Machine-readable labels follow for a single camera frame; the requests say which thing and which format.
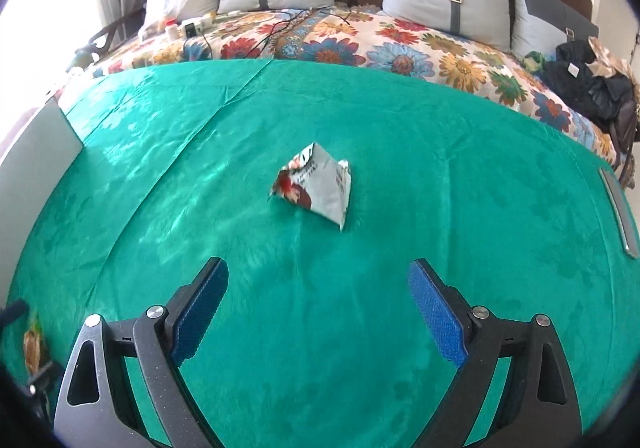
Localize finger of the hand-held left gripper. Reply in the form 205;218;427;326
27;360;56;396
0;300;27;329

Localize grey tablet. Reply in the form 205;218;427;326
597;168;639;259

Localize black clothes pile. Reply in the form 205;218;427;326
542;40;638;129

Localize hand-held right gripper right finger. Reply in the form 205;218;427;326
407;259;583;448

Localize black cables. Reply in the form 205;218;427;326
182;8;361;61

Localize beige cloth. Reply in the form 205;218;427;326
587;36;633;78

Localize dark wooden chair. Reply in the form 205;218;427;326
75;10;147;64

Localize clear plastic bag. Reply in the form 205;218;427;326
137;0;193;41

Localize green cloth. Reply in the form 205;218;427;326
522;50;551;74

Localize green blanket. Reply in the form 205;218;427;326
0;58;640;448

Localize small silver snack packet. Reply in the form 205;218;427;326
269;142;353;233

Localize floral bedsheet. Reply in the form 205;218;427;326
60;5;621;169

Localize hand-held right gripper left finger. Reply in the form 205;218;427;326
52;257;230;448

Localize grey board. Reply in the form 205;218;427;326
0;102;84;303

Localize dark leather handbag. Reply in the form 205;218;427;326
607;98;640;189

